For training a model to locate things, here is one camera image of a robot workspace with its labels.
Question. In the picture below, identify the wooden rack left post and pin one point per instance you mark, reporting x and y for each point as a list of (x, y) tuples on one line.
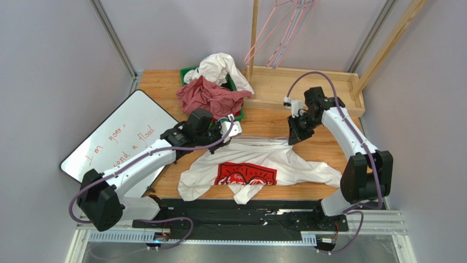
[(250, 57)]

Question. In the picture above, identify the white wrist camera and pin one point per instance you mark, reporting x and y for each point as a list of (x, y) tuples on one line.
[(295, 106), (230, 127)]

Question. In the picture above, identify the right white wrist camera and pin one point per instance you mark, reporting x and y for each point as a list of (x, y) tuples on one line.
[(295, 106)]

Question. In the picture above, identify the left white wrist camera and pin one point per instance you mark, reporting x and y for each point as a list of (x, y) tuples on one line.
[(230, 127)]

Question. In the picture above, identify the light blue wire hanger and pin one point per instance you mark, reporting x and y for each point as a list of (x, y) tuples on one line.
[(290, 31)]

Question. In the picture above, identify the white t-shirt blue print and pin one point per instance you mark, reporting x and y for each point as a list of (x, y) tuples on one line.
[(215, 68)]

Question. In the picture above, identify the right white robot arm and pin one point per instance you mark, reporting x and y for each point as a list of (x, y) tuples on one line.
[(368, 172)]

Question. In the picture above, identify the aluminium corner profile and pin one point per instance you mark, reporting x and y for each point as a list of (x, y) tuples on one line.
[(112, 34), (371, 35)]

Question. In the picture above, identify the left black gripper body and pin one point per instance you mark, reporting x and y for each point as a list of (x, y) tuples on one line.
[(211, 137)]

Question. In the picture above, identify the wooden rack right post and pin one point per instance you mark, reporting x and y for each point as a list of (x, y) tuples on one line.
[(407, 17)]

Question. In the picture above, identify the green plastic bin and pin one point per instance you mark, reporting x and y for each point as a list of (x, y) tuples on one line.
[(230, 85)]

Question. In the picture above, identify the white whiteboard black frame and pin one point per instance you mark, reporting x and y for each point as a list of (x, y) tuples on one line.
[(131, 128)]

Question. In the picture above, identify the left aluminium corner profile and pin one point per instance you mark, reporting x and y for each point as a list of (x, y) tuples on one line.
[(112, 34)]

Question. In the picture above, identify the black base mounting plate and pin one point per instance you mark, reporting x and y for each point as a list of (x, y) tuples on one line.
[(258, 220)]

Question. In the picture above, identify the dusty pink t-shirt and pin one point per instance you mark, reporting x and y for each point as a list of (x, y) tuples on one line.
[(219, 101)]

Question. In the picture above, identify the white t-shirt red print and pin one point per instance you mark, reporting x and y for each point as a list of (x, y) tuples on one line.
[(246, 166)]

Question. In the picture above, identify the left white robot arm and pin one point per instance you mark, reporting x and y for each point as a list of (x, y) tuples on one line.
[(102, 199)]

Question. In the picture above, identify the aluminium frame rail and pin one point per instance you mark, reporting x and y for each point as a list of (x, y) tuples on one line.
[(369, 224)]

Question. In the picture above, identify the wooden rack base tray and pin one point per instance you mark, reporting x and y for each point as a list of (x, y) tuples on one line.
[(272, 85)]

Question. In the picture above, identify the right aluminium corner profile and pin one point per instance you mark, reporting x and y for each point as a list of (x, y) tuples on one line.
[(371, 35)]

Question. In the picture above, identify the wooden rack post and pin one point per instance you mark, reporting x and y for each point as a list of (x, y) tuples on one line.
[(250, 57), (407, 17)]

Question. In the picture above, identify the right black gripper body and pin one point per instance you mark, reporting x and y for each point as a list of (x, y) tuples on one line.
[(298, 126)]

